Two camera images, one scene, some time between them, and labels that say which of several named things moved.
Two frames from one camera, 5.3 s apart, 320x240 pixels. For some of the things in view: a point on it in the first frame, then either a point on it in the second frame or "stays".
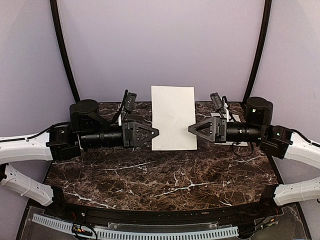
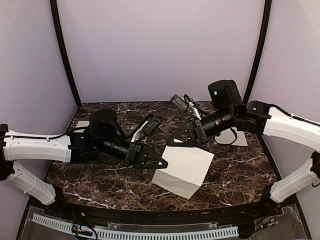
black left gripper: [130, 131] → [133, 156]
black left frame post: [55, 13] stays
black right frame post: [267, 8] stays
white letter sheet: [173, 112] → [187, 168]
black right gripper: [215, 122] → [192, 129]
